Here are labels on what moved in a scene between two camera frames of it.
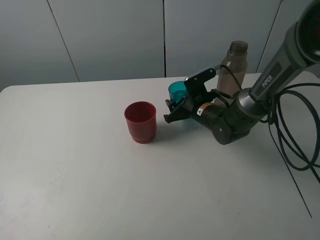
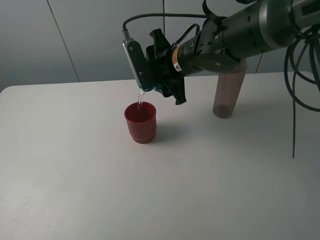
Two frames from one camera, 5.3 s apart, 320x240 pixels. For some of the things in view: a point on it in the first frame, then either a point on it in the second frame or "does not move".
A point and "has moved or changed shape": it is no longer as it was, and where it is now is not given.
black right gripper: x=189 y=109 -> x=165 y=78
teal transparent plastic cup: x=177 y=91 has moved or changed shape
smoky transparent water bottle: x=236 y=58 does not move
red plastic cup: x=141 y=119 does not move
